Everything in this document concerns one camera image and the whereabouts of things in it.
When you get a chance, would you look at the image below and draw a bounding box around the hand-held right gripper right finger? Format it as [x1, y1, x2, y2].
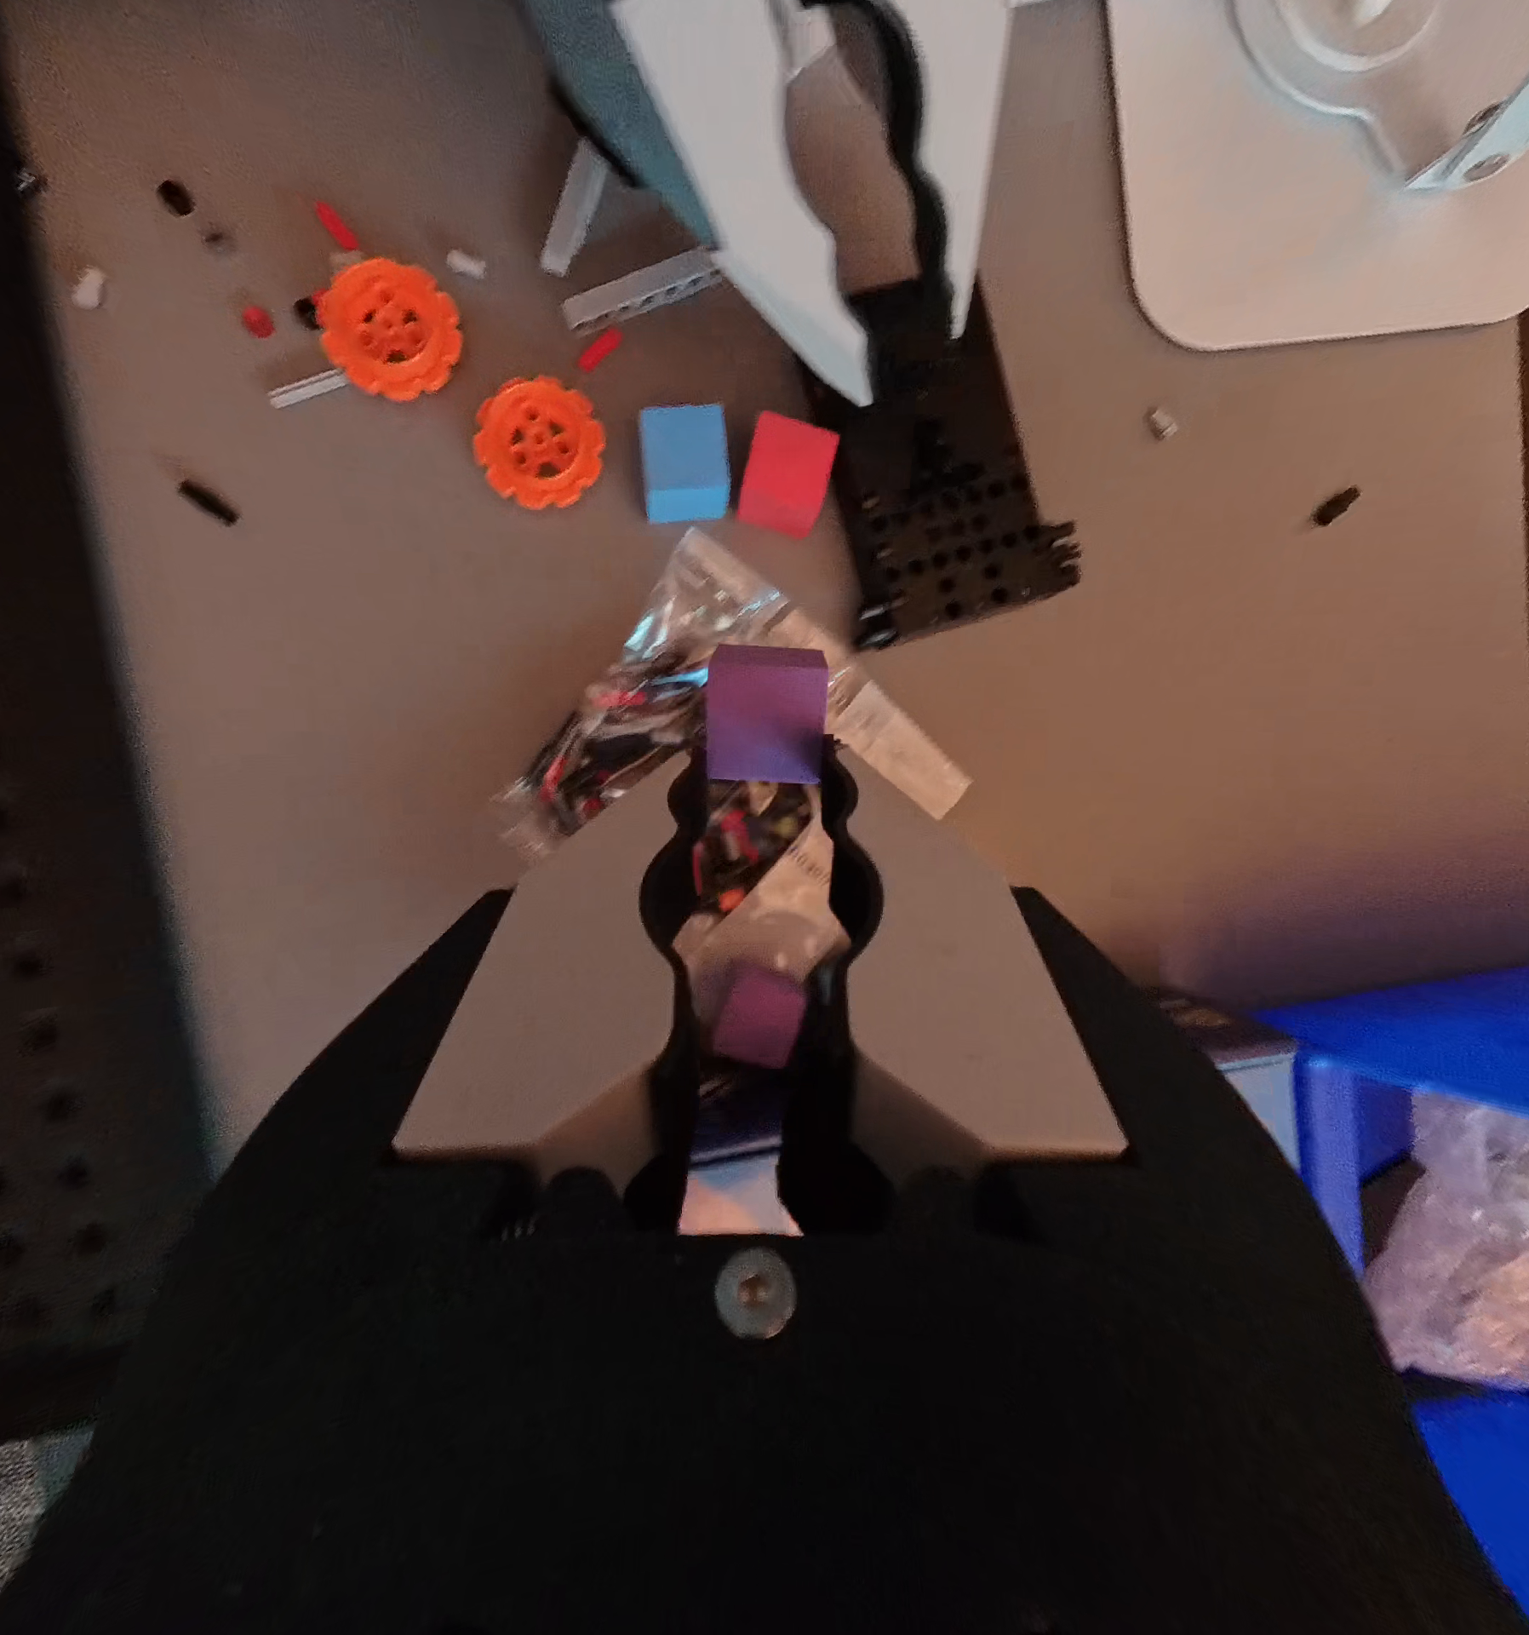
[776, 742, 1134, 1231]

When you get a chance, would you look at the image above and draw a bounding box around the blue foam block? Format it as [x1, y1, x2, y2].
[637, 403, 732, 526]

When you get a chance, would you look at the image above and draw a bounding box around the grey desk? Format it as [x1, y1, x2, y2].
[0, 0, 1529, 1158]

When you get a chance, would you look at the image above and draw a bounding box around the shiny bag of black parts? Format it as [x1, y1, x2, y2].
[495, 526, 974, 924]

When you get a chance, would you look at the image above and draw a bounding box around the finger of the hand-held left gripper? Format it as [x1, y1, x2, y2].
[885, 0, 1015, 343]
[608, 0, 873, 408]

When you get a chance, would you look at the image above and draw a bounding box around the dark perforated panel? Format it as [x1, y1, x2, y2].
[0, 0, 211, 1451]

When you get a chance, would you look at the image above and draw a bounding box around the bubble wrap bag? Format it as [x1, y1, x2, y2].
[1364, 1091, 1529, 1396]

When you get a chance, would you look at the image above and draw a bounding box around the blue plastic bin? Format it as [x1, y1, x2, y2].
[1250, 963, 1529, 1635]

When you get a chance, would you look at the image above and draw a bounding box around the orange plastic gear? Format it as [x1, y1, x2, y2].
[471, 372, 609, 510]
[315, 255, 463, 403]

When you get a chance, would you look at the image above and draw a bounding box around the white rounded stand base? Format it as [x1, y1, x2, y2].
[1101, 0, 1529, 354]

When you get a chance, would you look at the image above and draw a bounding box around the black perforated plastic box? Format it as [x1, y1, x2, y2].
[827, 274, 1083, 653]

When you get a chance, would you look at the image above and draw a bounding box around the long grey beam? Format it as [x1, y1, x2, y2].
[539, 137, 609, 277]
[560, 246, 723, 335]

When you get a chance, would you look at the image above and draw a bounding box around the purple foam block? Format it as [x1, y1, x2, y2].
[705, 643, 831, 783]
[711, 962, 807, 1064]

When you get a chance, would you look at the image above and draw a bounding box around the red foam block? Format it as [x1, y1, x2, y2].
[735, 410, 841, 539]

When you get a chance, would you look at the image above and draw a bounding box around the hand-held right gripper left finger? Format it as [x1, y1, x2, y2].
[388, 751, 715, 1227]

